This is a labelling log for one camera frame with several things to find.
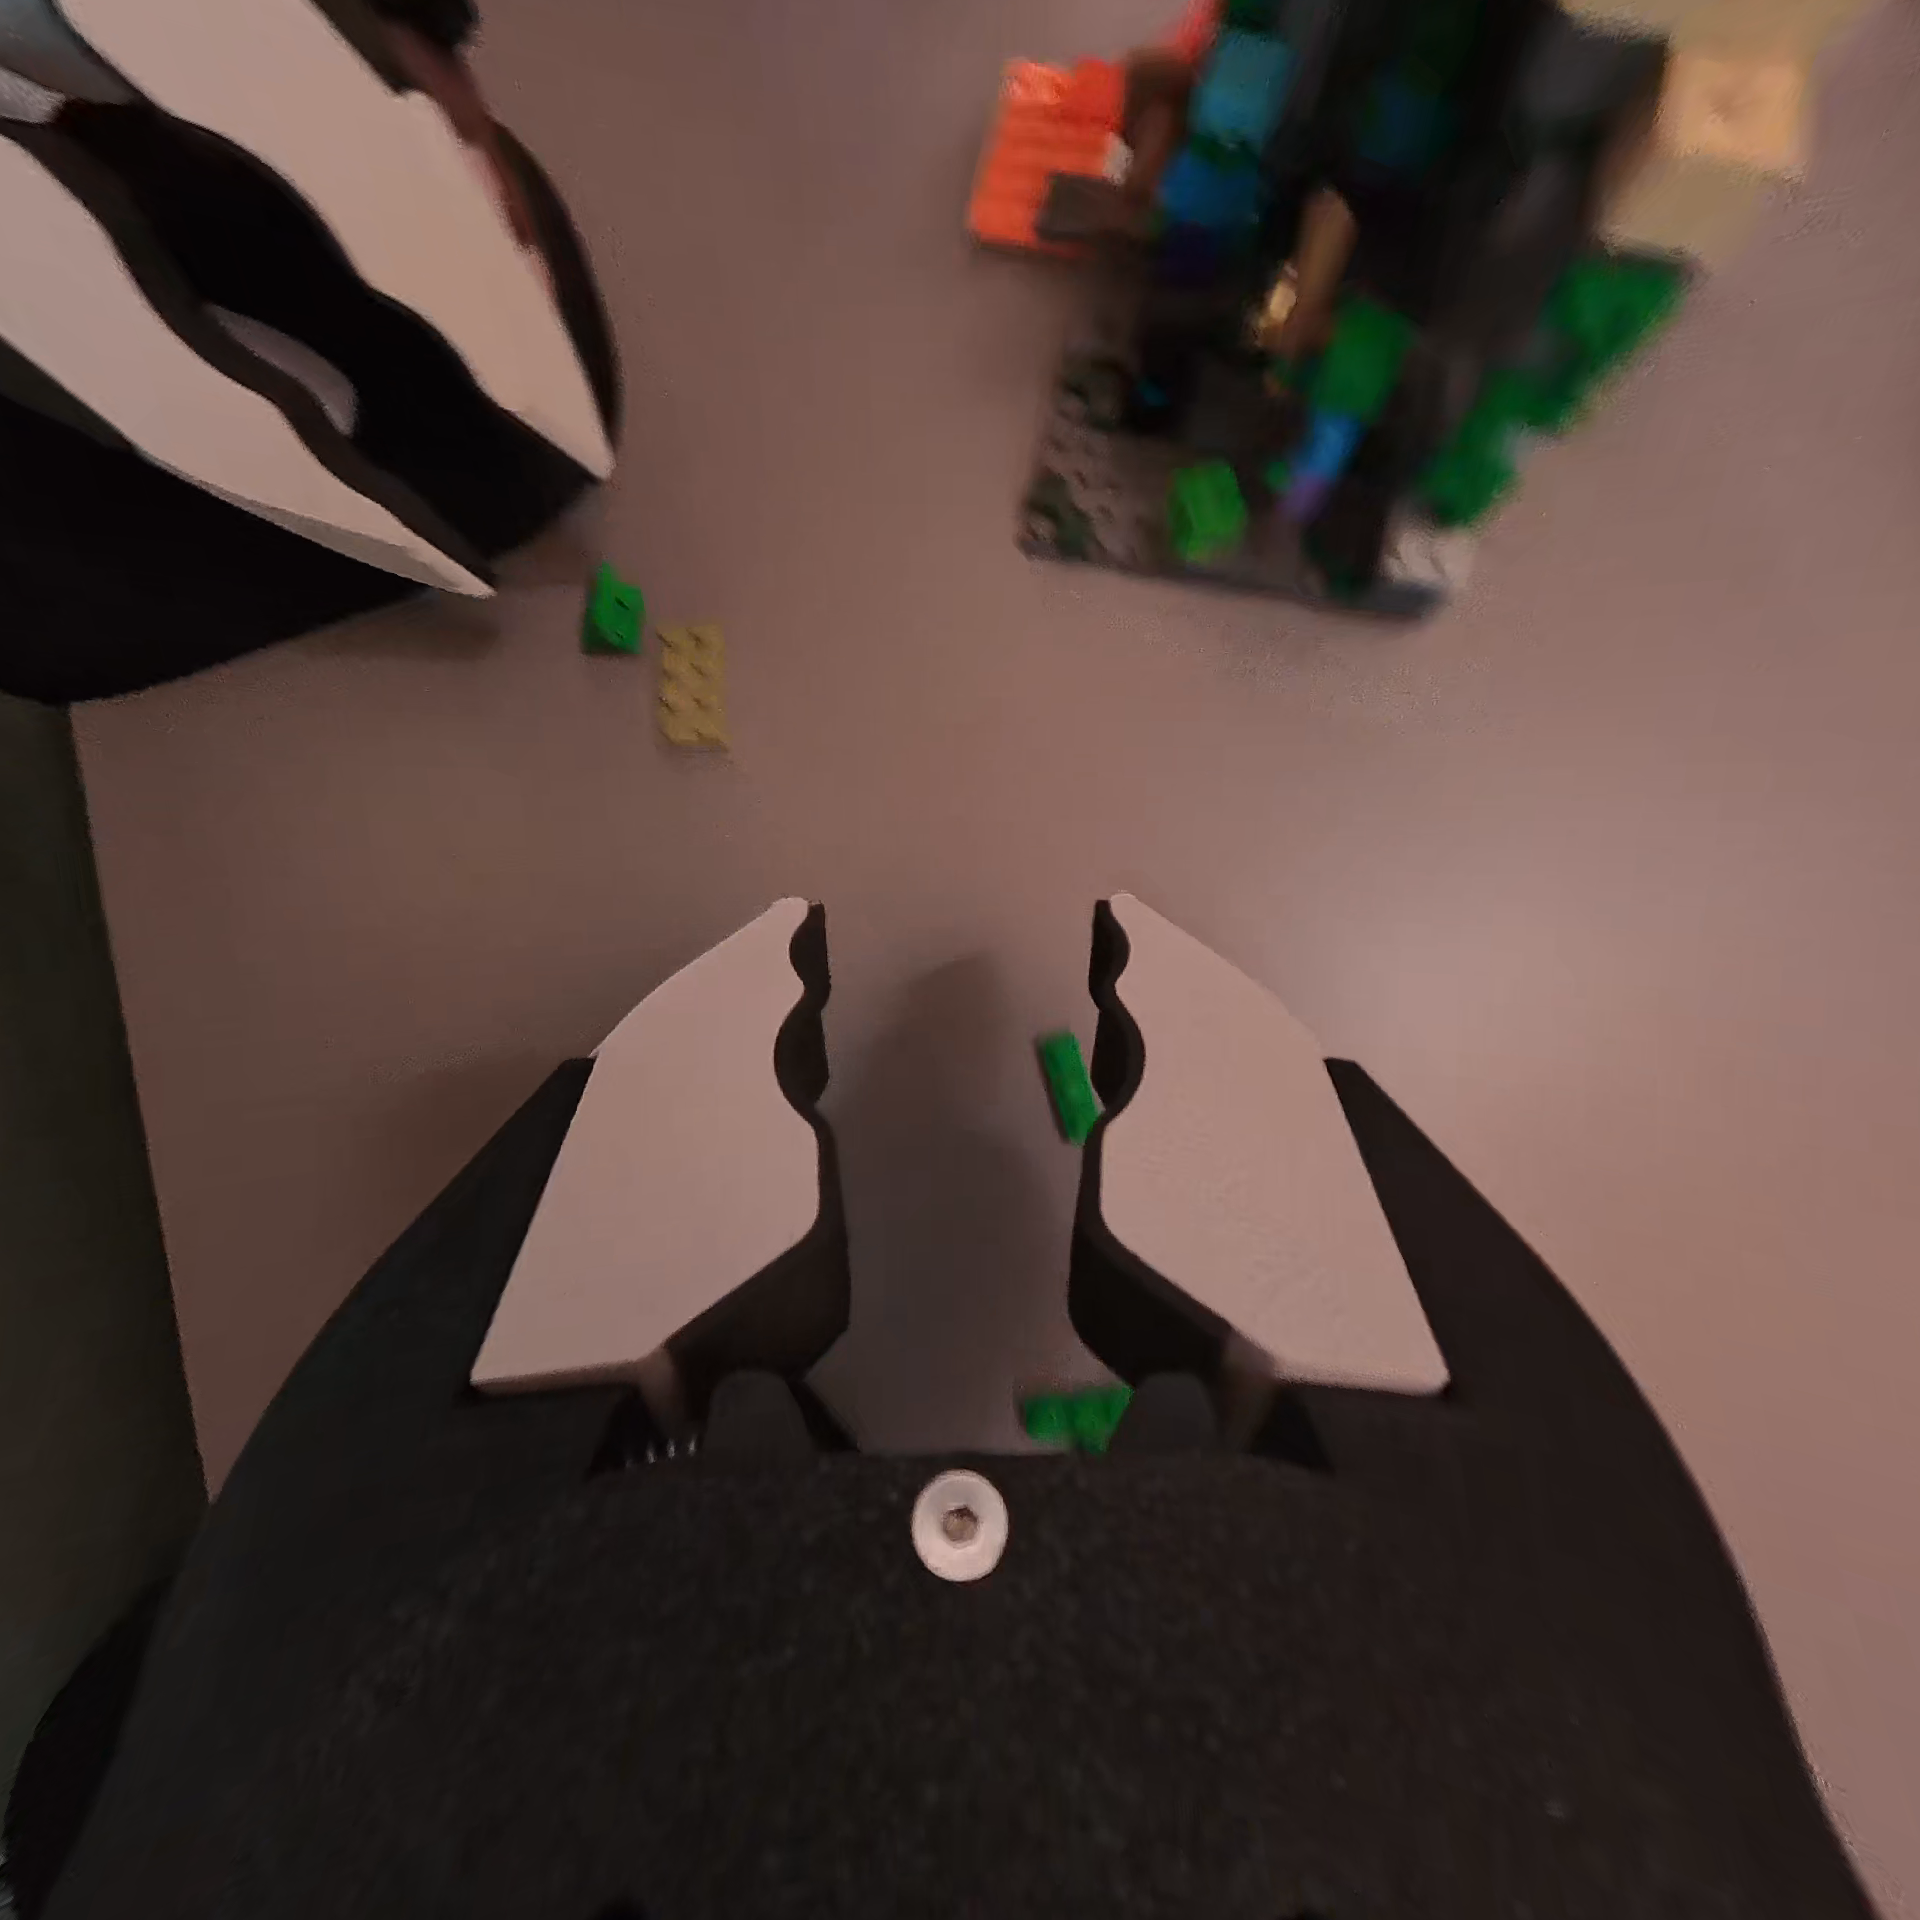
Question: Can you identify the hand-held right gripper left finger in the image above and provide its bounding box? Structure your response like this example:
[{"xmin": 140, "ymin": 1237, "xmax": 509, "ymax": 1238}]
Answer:
[{"xmin": 468, "ymin": 895, "xmax": 855, "ymax": 1454}]

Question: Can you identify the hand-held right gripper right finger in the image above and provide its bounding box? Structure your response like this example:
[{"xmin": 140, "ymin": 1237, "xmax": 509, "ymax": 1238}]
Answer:
[{"xmin": 1068, "ymin": 895, "xmax": 1453, "ymax": 1450}]

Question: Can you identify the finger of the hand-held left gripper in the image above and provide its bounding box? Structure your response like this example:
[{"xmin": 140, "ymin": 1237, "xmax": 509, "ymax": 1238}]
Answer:
[
  {"xmin": 45, "ymin": 0, "xmax": 624, "ymax": 485},
  {"xmin": 0, "ymin": 106, "xmax": 500, "ymax": 599}
]

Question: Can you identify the green narrow brick plate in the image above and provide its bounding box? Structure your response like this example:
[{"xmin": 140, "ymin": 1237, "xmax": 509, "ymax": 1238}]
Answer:
[{"xmin": 1031, "ymin": 1030, "xmax": 1107, "ymax": 1146}]

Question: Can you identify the tan toy brick plate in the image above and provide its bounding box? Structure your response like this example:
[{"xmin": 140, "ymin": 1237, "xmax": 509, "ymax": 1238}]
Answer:
[{"xmin": 653, "ymin": 622, "xmax": 735, "ymax": 755}]

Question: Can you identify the grey desk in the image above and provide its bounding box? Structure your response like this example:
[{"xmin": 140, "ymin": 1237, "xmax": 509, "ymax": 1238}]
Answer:
[{"xmin": 66, "ymin": 0, "xmax": 1920, "ymax": 1920}]

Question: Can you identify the orange toy brick plate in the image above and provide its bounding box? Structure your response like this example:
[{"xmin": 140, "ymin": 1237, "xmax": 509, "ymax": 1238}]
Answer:
[{"xmin": 966, "ymin": 56, "xmax": 1134, "ymax": 255}]

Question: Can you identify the toy brick tower model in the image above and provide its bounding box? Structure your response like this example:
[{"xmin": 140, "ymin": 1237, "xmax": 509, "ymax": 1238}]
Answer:
[{"xmin": 1018, "ymin": 0, "xmax": 1824, "ymax": 620}]

